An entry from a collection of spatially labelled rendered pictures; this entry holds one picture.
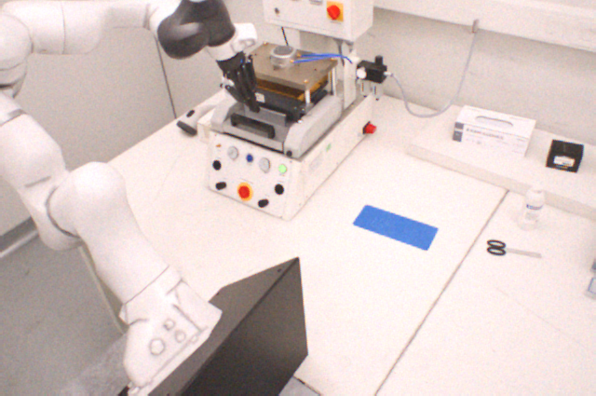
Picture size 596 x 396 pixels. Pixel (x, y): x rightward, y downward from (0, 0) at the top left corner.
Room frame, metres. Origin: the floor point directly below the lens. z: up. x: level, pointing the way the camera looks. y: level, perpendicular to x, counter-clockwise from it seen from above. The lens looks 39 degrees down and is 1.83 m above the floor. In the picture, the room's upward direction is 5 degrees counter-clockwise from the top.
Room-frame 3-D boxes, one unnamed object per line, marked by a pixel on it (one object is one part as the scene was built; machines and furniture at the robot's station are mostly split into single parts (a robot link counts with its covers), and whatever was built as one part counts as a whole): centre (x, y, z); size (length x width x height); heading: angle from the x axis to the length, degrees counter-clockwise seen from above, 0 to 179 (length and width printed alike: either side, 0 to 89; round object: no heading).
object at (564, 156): (1.20, -0.81, 0.83); 0.09 x 0.06 x 0.07; 62
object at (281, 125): (1.38, 0.04, 0.97); 0.30 x 0.22 x 0.08; 144
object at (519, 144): (1.36, -0.65, 0.83); 0.23 x 0.12 x 0.07; 57
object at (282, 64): (1.43, -0.03, 1.08); 0.31 x 0.24 x 0.13; 54
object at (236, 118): (1.27, 0.12, 0.99); 0.15 x 0.02 x 0.04; 54
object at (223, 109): (1.44, 0.16, 0.96); 0.25 x 0.05 x 0.07; 144
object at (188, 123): (1.67, 0.34, 0.79); 0.20 x 0.08 x 0.08; 140
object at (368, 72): (1.39, -0.25, 1.05); 0.15 x 0.05 x 0.15; 54
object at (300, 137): (1.27, -0.06, 0.96); 0.26 x 0.05 x 0.07; 144
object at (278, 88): (1.41, 0.00, 1.07); 0.22 x 0.17 x 0.10; 54
